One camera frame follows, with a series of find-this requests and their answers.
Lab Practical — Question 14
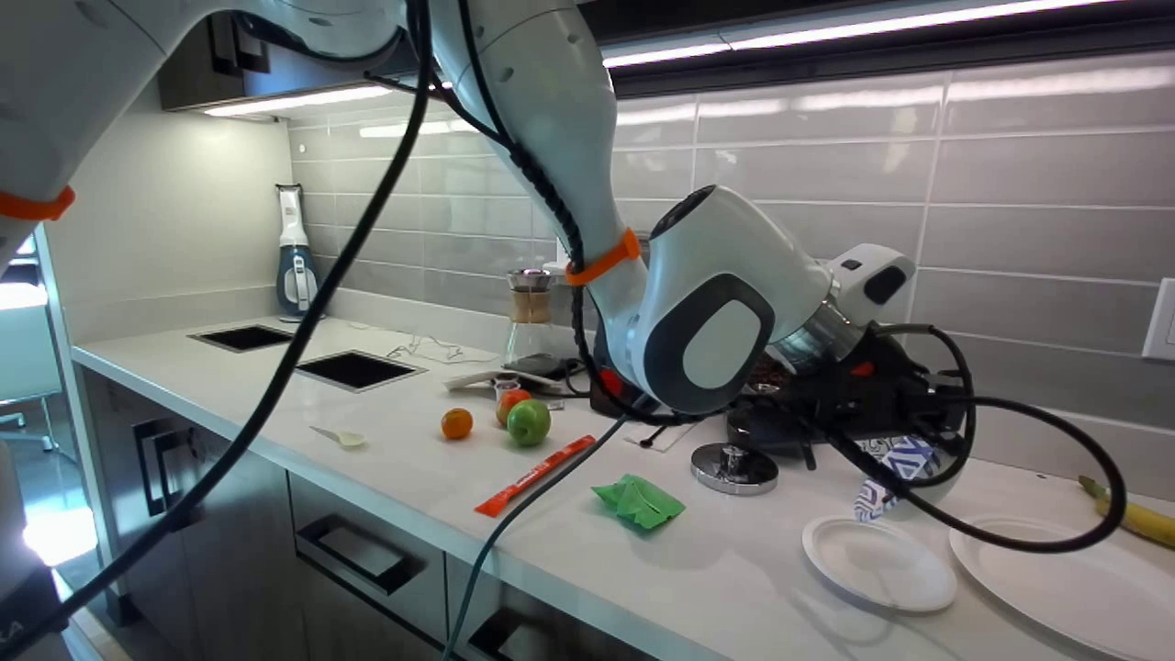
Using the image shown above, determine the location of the white light switch plate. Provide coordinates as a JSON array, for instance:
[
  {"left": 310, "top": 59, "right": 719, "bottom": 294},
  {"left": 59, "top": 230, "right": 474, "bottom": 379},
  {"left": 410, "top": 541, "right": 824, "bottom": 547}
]
[{"left": 1137, "top": 275, "right": 1175, "bottom": 366}]

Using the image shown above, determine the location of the green apple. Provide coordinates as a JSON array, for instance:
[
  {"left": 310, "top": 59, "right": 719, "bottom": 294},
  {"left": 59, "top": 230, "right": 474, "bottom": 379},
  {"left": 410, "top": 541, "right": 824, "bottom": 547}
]
[{"left": 502, "top": 395, "right": 556, "bottom": 450}]

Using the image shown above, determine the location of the black kitchen scale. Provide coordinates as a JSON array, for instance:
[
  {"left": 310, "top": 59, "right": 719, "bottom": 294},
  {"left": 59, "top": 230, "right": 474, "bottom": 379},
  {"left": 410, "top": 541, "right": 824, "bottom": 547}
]
[{"left": 501, "top": 350, "right": 596, "bottom": 395}]

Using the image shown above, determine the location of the round metal jar lid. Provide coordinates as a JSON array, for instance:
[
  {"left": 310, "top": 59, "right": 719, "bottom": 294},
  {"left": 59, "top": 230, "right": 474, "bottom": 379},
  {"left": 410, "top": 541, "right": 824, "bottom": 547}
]
[{"left": 686, "top": 442, "right": 782, "bottom": 495}]

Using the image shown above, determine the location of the green cloth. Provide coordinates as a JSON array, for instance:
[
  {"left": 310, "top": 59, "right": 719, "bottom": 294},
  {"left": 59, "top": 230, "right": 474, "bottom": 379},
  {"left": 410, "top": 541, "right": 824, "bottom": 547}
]
[{"left": 593, "top": 474, "right": 686, "bottom": 535}]

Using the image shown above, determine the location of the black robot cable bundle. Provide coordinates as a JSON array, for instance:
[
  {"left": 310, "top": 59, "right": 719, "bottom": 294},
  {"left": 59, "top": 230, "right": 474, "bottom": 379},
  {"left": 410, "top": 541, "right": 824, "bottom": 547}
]
[{"left": 0, "top": 0, "right": 1130, "bottom": 661}]

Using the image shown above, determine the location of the orange cable tie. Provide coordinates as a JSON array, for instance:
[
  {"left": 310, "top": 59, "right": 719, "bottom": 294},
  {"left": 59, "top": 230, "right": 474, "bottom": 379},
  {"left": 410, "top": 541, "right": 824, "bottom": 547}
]
[
  {"left": 0, "top": 184, "right": 79, "bottom": 229},
  {"left": 562, "top": 229, "right": 647, "bottom": 294}
]

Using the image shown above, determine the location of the yellow banana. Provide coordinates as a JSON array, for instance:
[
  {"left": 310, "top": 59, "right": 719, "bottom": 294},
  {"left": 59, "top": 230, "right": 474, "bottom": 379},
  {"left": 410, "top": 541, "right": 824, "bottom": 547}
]
[{"left": 1077, "top": 474, "right": 1175, "bottom": 555}]

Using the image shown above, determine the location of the long black power cable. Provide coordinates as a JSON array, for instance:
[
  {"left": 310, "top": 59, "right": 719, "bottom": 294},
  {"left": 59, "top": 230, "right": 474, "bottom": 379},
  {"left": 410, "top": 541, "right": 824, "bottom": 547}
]
[{"left": 436, "top": 415, "right": 634, "bottom": 661}]

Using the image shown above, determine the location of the black cabinet handle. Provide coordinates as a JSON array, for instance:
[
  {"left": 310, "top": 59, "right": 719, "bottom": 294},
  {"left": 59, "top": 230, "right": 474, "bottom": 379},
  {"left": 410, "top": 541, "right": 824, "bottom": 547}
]
[
  {"left": 130, "top": 415, "right": 177, "bottom": 520},
  {"left": 468, "top": 607, "right": 544, "bottom": 661},
  {"left": 293, "top": 512, "right": 434, "bottom": 597},
  {"left": 150, "top": 425, "right": 207, "bottom": 531}
]

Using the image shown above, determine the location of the dark upper cabinet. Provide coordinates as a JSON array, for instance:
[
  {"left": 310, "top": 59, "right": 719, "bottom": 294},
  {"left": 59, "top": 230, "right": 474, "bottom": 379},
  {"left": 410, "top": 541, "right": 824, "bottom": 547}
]
[{"left": 157, "top": 0, "right": 1175, "bottom": 114}]

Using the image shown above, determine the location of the grey base cabinet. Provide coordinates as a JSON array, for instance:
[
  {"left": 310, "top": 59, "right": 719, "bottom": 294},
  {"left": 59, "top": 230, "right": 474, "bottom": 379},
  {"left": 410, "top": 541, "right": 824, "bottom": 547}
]
[{"left": 71, "top": 360, "right": 639, "bottom": 661}]

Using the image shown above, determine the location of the large white plate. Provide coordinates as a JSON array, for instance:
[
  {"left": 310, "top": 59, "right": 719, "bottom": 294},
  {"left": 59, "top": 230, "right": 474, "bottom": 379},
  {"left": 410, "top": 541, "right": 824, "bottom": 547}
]
[{"left": 948, "top": 512, "right": 1175, "bottom": 661}]

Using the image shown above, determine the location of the small orange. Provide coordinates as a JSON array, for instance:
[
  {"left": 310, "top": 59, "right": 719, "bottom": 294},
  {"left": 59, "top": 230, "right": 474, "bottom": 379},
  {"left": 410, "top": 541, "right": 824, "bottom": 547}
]
[{"left": 436, "top": 405, "right": 476, "bottom": 443}]

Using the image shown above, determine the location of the white spoon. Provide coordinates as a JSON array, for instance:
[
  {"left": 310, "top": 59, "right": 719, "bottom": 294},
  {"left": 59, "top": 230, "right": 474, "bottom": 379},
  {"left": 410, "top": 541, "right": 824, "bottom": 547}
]
[{"left": 305, "top": 417, "right": 370, "bottom": 450}]

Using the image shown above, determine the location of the white towel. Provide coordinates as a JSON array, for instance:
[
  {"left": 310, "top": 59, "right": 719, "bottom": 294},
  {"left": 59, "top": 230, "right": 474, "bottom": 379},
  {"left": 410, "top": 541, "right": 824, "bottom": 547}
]
[{"left": 442, "top": 364, "right": 546, "bottom": 402}]

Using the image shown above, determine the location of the black spoon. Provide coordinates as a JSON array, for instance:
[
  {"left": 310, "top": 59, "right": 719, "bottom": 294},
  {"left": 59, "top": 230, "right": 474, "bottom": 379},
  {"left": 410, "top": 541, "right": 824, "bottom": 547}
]
[{"left": 634, "top": 415, "right": 692, "bottom": 450}]

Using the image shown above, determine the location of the small white plate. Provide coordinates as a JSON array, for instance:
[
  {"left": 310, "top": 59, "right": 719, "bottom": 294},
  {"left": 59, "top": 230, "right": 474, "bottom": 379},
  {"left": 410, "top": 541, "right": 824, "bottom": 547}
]
[{"left": 801, "top": 512, "right": 964, "bottom": 618}]

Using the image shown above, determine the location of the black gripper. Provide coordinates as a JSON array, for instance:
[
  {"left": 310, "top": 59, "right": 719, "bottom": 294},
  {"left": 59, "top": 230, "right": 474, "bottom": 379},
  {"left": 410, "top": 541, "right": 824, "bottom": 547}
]
[{"left": 778, "top": 324, "right": 976, "bottom": 458}]

